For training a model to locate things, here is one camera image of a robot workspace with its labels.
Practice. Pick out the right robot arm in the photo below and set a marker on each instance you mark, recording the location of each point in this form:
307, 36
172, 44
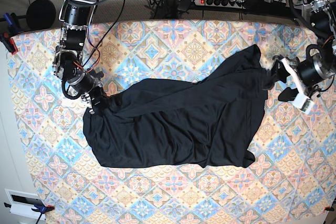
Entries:
76, 16

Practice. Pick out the blue clamp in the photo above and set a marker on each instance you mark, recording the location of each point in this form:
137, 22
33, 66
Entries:
13, 23
39, 209

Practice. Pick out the red black clamp left edge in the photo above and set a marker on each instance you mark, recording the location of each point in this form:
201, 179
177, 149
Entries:
9, 43

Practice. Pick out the black t-shirt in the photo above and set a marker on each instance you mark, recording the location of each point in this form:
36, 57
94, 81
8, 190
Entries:
170, 122

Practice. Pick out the white floor outlet box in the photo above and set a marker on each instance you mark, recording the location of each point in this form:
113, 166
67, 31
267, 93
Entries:
22, 203

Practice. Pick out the black round stool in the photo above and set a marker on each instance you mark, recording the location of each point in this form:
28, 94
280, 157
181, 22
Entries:
40, 15

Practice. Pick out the red clamp lower right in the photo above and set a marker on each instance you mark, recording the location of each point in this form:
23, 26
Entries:
329, 209

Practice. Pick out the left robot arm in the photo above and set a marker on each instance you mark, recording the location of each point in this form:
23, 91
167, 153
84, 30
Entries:
319, 17

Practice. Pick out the blue clamp lower left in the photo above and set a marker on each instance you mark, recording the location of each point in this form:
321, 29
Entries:
39, 209

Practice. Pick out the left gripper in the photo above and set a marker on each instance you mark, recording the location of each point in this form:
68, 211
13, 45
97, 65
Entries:
306, 75

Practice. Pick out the patterned tablecloth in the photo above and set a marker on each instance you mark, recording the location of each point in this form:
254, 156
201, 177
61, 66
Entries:
292, 178

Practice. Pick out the blue clamp upper left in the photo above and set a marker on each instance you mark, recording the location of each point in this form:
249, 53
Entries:
13, 23

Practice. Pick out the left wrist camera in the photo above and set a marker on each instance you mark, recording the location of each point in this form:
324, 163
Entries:
303, 103

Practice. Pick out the white power strip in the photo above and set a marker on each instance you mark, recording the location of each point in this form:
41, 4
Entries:
220, 3

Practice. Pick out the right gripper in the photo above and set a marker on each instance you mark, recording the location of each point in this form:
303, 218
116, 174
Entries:
88, 87

